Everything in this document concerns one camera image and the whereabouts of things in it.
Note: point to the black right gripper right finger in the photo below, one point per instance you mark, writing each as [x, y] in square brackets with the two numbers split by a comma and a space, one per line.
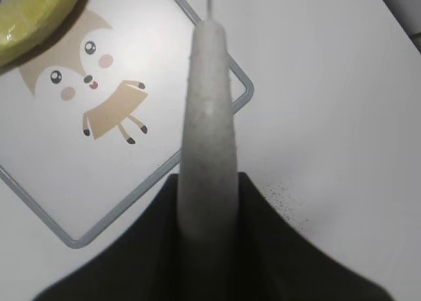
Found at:
[274, 262]

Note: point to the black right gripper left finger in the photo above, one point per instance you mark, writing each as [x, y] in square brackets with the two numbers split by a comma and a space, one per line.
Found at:
[142, 264]

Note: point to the white handled knife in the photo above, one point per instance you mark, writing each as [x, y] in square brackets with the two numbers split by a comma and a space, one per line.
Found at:
[207, 187]

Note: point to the yellow plastic banana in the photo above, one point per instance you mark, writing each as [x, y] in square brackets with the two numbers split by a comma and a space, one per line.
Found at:
[27, 23]

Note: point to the white grey-rimmed cutting board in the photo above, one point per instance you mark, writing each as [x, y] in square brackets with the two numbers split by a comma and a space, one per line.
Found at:
[91, 118]

